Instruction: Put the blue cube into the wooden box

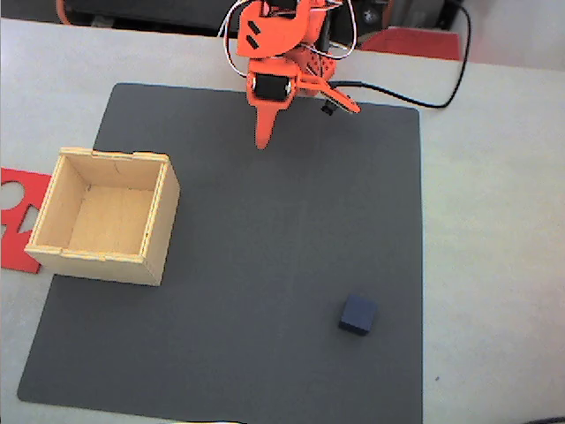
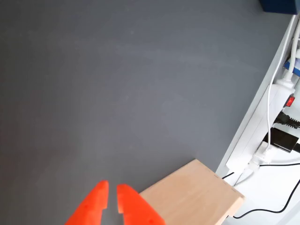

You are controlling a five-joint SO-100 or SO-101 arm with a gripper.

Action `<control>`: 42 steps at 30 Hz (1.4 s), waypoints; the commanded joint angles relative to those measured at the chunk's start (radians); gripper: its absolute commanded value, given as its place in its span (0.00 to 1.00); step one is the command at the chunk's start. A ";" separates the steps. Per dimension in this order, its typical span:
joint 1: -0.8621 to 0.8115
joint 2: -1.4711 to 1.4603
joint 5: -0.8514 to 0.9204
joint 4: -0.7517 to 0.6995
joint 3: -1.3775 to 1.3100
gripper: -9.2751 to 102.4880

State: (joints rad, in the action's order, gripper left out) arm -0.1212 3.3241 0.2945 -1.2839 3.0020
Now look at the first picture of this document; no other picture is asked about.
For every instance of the blue cube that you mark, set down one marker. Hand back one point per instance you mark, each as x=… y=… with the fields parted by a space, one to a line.
x=358 y=314

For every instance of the open wooden box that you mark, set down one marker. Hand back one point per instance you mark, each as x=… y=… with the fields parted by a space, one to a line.
x=106 y=216

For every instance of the black round knob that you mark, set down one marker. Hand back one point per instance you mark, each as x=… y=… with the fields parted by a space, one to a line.
x=368 y=15

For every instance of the dark grey mat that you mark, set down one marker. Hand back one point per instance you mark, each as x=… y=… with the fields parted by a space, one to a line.
x=273 y=247

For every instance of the dark background furniture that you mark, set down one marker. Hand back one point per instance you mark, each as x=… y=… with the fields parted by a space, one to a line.
x=145 y=13

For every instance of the red flat object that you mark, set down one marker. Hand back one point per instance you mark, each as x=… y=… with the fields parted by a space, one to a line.
x=410 y=43

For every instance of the red cut-out sheet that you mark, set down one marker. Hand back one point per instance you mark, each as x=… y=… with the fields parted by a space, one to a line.
x=17 y=247

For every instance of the small black camera module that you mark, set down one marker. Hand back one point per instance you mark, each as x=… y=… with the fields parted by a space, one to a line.
x=328 y=109

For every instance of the orange camera mount bracket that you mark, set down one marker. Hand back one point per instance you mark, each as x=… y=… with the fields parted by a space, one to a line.
x=340 y=96

